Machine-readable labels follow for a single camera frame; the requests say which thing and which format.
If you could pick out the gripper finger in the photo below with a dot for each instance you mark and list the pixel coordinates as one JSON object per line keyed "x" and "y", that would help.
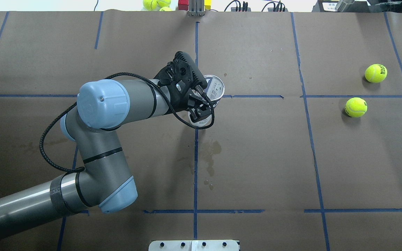
{"x": 198, "y": 108}

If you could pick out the aluminium frame post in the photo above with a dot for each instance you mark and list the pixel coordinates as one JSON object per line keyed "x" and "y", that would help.
{"x": 196, "y": 8}

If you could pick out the yellow cube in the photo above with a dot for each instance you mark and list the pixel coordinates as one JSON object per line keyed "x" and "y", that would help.
{"x": 207, "y": 4}

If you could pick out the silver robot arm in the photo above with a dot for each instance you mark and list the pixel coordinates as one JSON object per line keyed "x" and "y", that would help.
{"x": 105, "y": 180}

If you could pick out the clear tennis ball tube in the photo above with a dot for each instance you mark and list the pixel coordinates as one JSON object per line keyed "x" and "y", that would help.
{"x": 214, "y": 91}

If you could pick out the yellow balls on side table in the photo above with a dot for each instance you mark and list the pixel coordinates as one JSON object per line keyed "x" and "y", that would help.
{"x": 160, "y": 5}

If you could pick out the yellow tennis ball with logo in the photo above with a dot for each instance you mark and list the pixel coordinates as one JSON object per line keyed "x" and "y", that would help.
{"x": 376, "y": 73}

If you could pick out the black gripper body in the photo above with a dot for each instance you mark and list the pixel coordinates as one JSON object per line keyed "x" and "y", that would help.
{"x": 179, "y": 98}

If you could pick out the white camera pole with base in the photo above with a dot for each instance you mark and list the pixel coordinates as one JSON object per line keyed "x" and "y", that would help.
{"x": 195, "y": 245}

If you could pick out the silver metal cylinder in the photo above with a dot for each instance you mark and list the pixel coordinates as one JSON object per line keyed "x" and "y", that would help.
{"x": 344, "y": 6}

